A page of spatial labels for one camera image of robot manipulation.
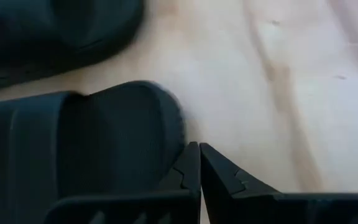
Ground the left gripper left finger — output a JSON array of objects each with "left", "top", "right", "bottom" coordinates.
[{"left": 44, "top": 141, "right": 202, "bottom": 224}]

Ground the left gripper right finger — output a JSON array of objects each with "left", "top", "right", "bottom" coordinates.
[{"left": 200, "top": 142, "right": 358, "bottom": 224}]

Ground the black rubber slide sandal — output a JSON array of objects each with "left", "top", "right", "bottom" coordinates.
[
  {"left": 0, "top": 80, "right": 186, "bottom": 224},
  {"left": 0, "top": 0, "right": 145, "bottom": 94}
]

